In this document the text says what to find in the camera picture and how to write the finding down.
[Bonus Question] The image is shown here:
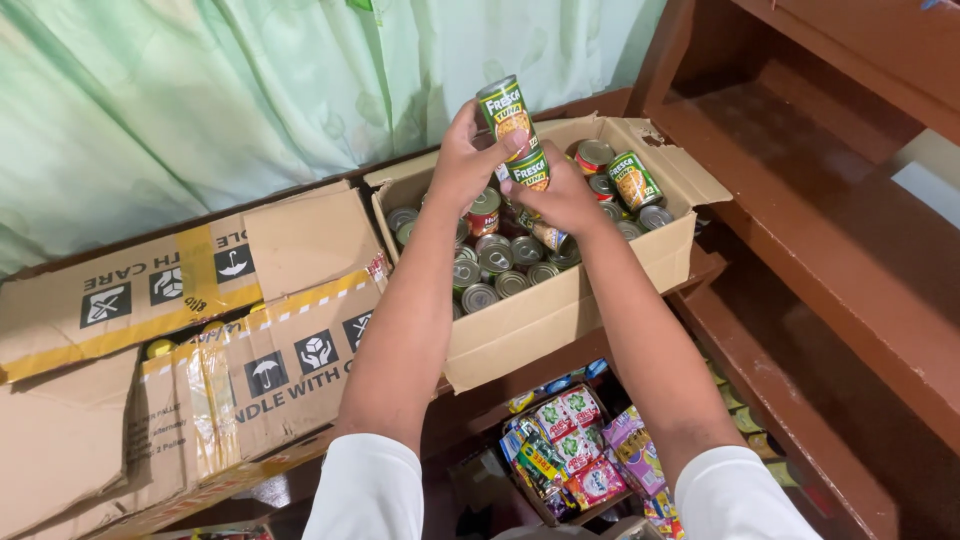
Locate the yellow labelled tin can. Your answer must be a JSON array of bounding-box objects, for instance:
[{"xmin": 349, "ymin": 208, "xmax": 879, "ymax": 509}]
[{"xmin": 525, "ymin": 216, "xmax": 573, "ymax": 253}]

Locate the white long-sleeve shirt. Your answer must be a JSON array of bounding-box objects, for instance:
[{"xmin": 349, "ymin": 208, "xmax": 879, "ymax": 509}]
[{"xmin": 302, "ymin": 432, "xmax": 825, "ymax": 540}]

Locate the green labelled tuna can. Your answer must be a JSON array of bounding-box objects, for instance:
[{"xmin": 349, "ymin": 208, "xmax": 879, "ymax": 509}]
[
  {"xmin": 475, "ymin": 74, "xmax": 542, "ymax": 163},
  {"xmin": 606, "ymin": 150, "xmax": 666, "ymax": 213},
  {"xmin": 506, "ymin": 149, "xmax": 552, "ymax": 193}
]

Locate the pale green curtain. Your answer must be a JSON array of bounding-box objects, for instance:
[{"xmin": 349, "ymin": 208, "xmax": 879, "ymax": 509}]
[{"xmin": 0, "ymin": 0, "xmax": 669, "ymax": 279}]

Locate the large carton with yellow tape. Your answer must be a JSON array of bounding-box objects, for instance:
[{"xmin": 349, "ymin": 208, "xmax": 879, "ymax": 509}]
[{"xmin": 0, "ymin": 178, "xmax": 393, "ymax": 540}]

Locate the red labelled tin can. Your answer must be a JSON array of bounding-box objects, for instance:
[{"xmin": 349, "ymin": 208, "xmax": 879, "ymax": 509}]
[
  {"xmin": 573, "ymin": 138, "xmax": 616, "ymax": 177},
  {"xmin": 466, "ymin": 186, "xmax": 503, "ymax": 238}
]

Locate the box of colourful sachets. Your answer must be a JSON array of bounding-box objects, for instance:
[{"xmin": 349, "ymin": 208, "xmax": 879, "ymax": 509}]
[{"xmin": 498, "ymin": 384, "xmax": 670, "ymax": 528}]

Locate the pile of silver-topped cans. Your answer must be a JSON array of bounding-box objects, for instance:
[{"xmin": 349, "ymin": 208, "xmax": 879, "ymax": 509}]
[{"xmin": 385, "ymin": 171, "xmax": 675, "ymax": 321}]

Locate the strip of blue sachets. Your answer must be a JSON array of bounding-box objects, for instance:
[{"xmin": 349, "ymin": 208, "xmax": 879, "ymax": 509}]
[{"xmin": 508, "ymin": 357, "xmax": 610, "ymax": 415}]

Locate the row of yellow snack packets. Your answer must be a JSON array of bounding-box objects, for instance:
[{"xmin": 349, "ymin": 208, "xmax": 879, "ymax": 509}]
[{"xmin": 697, "ymin": 341, "xmax": 802, "ymax": 490}]

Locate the brown wooden shelf unit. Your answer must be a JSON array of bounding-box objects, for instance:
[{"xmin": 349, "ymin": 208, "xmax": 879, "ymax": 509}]
[{"xmin": 420, "ymin": 0, "xmax": 960, "ymax": 540}]

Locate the small open cardboard box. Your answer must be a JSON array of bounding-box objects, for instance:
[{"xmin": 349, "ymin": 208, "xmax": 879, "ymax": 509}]
[{"xmin": 363, "ymin": 112, "xmax": 734, "ymax": 396}]

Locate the person's right hand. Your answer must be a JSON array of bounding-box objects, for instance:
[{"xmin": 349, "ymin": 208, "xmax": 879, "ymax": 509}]
[{"xmin": 498, "ymin": 141, "xmax": 618, "ymax": 240}]

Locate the person's left hand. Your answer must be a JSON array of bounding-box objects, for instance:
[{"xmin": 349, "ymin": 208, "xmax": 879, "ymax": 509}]
[{"xmin": 426, "ymin": 98, "xmax": 531, "ymax": 217}]

